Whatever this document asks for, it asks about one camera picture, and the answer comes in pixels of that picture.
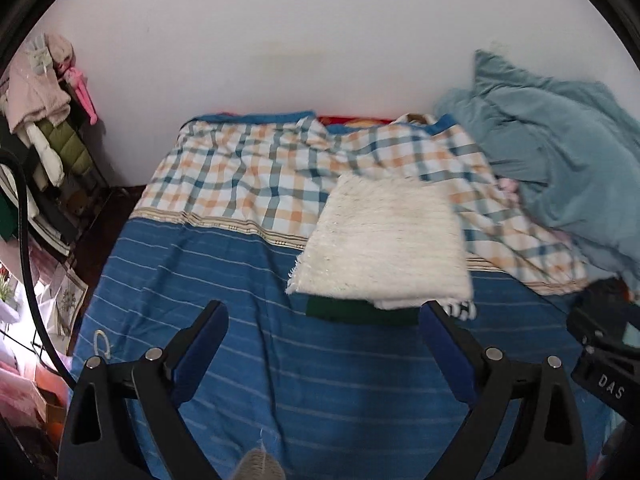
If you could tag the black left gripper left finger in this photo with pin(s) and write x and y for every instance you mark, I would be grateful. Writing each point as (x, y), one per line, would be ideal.
(98, 440)

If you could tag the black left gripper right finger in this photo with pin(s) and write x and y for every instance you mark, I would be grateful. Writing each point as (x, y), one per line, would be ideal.
(531, 405)

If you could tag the white fluffy sweater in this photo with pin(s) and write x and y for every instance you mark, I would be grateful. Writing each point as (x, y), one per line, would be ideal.
(395, 242)

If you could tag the clothes pile on shelf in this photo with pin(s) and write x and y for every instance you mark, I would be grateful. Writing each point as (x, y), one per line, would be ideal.
(45, 108)

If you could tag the grey glove cuff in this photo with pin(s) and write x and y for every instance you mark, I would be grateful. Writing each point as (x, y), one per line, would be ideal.
(257, 464)

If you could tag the blue striped bed sheet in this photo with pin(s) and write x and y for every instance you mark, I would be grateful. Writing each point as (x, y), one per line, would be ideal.
(327, 400)

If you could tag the teal blue blanket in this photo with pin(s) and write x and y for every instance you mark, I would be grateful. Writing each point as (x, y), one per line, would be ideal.
(573, 150)

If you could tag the green garment with white stripes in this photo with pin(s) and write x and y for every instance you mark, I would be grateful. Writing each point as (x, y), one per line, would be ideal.
(359, 312)

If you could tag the plaid bed cover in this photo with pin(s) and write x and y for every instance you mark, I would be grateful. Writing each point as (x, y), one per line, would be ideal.
(272, 175)

